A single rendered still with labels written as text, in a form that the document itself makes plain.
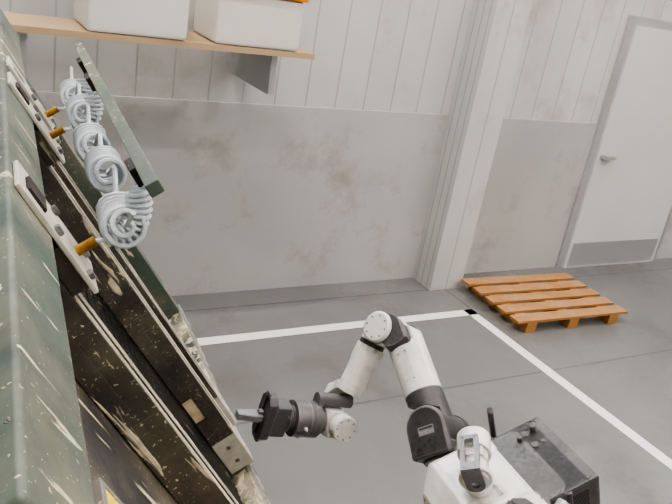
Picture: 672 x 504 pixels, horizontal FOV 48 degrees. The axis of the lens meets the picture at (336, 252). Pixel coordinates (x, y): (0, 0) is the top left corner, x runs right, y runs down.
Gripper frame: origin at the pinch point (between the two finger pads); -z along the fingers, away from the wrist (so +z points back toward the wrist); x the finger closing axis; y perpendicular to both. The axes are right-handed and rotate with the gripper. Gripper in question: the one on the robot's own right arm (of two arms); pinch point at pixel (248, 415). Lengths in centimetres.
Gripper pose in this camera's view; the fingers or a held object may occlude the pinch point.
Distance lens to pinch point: 180.8
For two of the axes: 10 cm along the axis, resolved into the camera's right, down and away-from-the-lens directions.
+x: 3.2, -9.0, -2.9
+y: 3.8, 4.0, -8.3
